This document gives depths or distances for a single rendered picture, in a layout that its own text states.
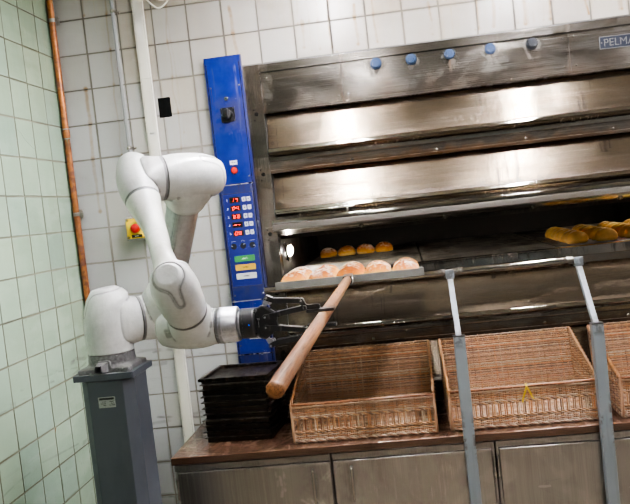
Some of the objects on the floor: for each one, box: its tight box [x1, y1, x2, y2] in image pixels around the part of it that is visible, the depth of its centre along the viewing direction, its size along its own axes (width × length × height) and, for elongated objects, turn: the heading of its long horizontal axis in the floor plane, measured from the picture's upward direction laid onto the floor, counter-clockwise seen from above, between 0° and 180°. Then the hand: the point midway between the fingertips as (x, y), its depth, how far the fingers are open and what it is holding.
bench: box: [171, 400, 630, 504], centre depth 329 cm, size 56×242×58 cm
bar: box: [264, 255, 620, 504], centre depth 308 cm, size 31×127×118 cm
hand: (322, 316), depth 204 cm, fingers closed on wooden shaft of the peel, 3 cm apart
